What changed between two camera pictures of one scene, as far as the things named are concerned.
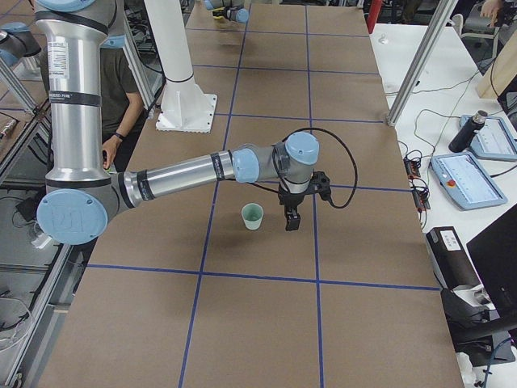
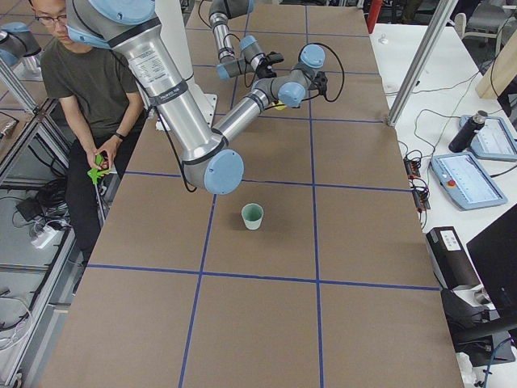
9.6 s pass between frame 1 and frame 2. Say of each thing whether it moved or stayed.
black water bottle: stayed
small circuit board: stayed
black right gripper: moved
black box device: stayed
